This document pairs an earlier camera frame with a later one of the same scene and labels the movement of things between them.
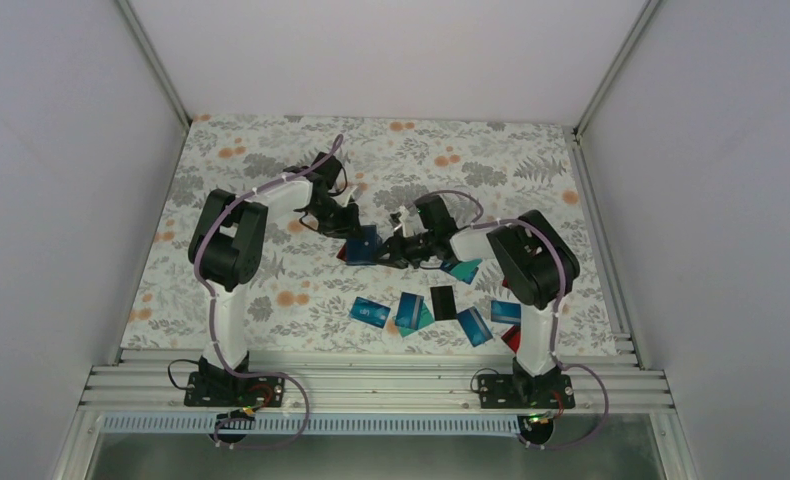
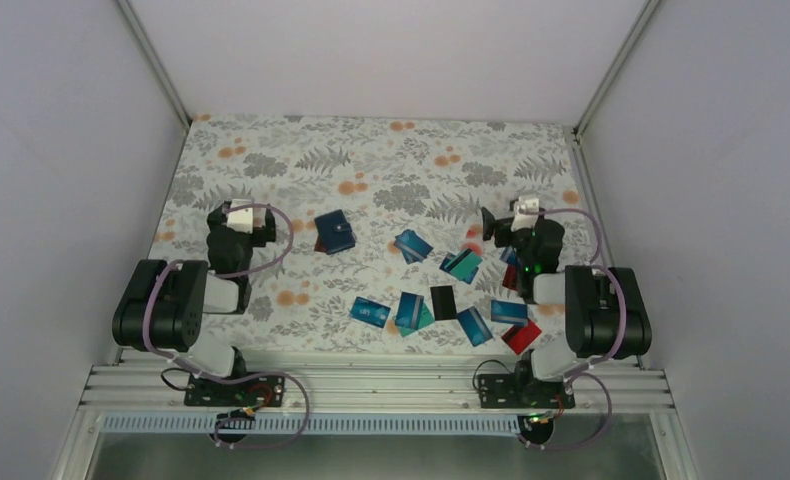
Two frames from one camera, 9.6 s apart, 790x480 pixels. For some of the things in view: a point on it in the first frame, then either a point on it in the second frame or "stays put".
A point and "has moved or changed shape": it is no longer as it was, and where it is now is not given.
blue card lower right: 506,312 stays put
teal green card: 464,270 stays put
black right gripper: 397,252 to 490,224
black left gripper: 346,227 to 268,229
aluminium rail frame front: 378,380 stays put
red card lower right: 513,337 stays put
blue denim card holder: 362,249 has moved or changed shape
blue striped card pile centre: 409,311 stays put
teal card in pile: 426,319 stays put
